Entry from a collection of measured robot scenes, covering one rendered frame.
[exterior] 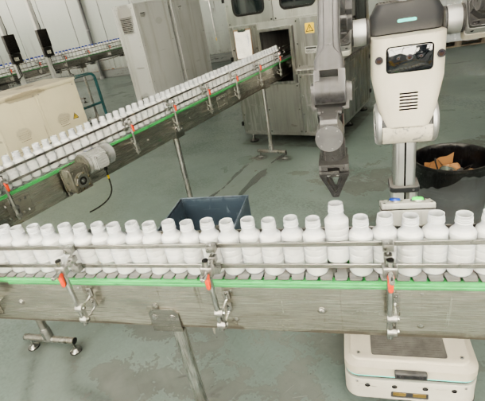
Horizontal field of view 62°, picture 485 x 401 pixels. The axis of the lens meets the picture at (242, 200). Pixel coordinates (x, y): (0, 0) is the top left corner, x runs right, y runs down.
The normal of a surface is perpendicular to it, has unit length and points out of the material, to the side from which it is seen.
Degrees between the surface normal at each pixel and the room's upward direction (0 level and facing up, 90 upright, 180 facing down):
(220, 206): 90
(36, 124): 90
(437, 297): 90
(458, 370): 31
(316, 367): 0
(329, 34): 57
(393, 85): 90
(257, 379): 0
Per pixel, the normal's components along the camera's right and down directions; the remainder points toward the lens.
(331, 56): -0.26, -0.08
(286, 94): -0.50, 0.46
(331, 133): -0.22, 0.49
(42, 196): 0.85, 0.11
